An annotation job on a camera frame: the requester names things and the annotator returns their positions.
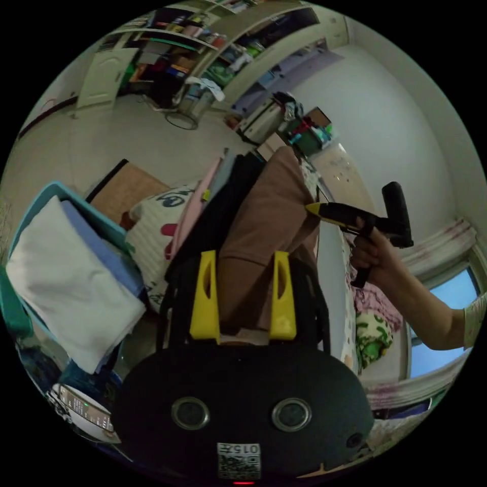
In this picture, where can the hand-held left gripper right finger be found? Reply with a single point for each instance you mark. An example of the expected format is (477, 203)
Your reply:
(283, 323)

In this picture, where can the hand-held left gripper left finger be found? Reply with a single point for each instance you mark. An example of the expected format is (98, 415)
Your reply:
(205, 315)

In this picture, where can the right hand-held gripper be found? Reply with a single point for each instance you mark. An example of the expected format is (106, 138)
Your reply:
(354, 214)

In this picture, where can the brown hoodie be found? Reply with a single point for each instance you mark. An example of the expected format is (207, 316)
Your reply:
(266, 228)

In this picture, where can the person's right forearm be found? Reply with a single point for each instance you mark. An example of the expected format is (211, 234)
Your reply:
(426, 312)

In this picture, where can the person's right hand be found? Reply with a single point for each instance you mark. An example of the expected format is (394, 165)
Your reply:
(382, 258)

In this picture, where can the pile of clothes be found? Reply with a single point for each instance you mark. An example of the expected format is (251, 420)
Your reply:
(224, 205)

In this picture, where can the green and white blanket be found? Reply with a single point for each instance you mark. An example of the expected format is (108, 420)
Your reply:
(374, 336)

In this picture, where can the pink patterned cloth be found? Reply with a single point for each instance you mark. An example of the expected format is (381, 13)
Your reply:
(376, 300)

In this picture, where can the teal basket with folded cloths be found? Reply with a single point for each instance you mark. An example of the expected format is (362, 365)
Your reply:
(72, 274)

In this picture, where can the phone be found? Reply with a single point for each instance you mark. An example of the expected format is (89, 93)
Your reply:
(81, 409)

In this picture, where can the window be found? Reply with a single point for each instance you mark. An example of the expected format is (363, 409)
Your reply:
(452, 289)

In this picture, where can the person's body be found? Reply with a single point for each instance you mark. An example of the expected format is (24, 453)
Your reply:
(476, 319)

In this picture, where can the cream cupboard with shelves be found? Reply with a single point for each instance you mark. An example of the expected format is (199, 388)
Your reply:
(198, 42)

